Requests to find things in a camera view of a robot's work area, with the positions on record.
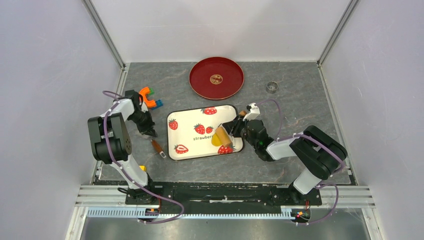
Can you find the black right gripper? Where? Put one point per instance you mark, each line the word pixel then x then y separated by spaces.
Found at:
pixel 235 128

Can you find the metal scraper wooden handle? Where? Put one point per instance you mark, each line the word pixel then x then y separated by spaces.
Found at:
pixel 155 145

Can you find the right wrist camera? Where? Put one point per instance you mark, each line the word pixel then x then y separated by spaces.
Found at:
pixel 253 112

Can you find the yellow dough ball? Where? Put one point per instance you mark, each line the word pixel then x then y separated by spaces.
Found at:
pixel 216 140

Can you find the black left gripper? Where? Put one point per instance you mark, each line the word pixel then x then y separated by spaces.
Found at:
pixel 148 129

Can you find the blue toy block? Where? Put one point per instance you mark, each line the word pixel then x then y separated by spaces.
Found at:
pixel 158 103

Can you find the yellow block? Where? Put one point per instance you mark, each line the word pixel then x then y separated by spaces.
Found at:
pixel 143 168

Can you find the red round plate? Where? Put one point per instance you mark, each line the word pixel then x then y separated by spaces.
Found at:
pixel 216 78

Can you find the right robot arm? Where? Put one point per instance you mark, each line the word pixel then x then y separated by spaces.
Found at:
pixel 321 155

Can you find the wooden dough roller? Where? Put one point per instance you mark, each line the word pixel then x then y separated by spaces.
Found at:
pixel 228 140

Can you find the white strawberry tray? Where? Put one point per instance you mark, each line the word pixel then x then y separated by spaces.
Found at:
pixel 189 132

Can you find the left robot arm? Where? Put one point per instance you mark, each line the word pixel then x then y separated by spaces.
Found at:
pixel 110 140

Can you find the small metal ring cutter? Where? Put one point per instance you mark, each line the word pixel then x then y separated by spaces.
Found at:
pixel 272 87

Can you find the orange curved toy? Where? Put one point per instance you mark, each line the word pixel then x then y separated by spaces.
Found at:
pixel 144 96

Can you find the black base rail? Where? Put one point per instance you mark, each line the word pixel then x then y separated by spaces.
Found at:
pixel 218 198

